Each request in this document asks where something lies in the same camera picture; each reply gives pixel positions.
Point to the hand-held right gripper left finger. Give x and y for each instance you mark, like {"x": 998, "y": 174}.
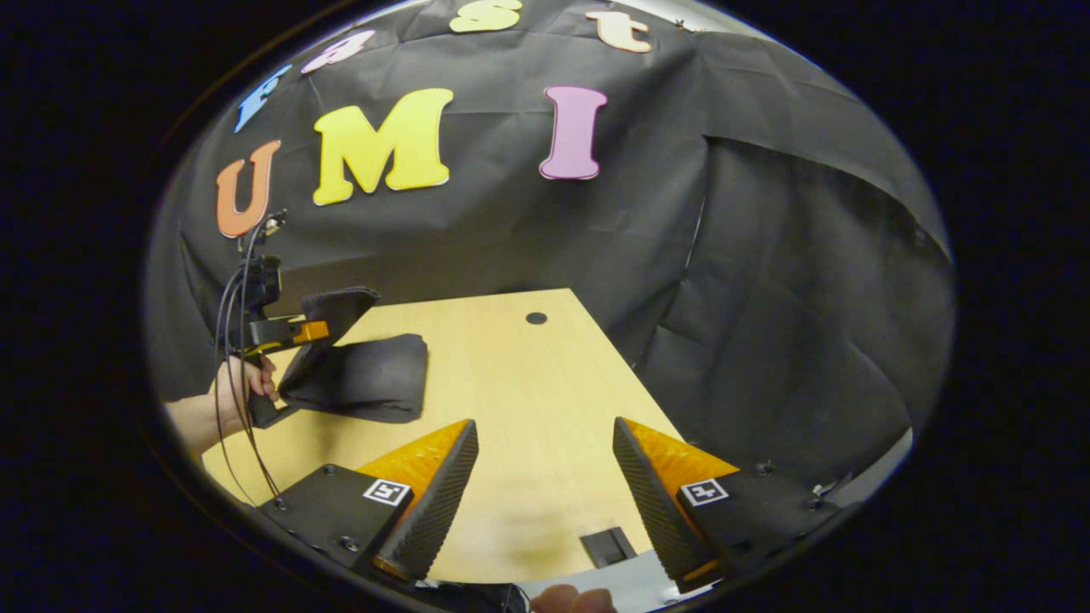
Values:
{"x": 438, "y": 502}

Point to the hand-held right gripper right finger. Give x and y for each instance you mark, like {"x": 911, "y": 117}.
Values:
{"x": 656, "y": 511}

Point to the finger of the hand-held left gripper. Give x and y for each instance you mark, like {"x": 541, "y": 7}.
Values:
{"x": 281, "y": 332}

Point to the dark jeans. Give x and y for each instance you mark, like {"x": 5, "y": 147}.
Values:
{"x": 366, "y": 375}

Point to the black table socket cover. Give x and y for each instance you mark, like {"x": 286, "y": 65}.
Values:
{"x": 608, "y": 547}

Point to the black backdrop cloth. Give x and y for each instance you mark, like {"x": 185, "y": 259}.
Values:
{"x": 596, "y": 238}

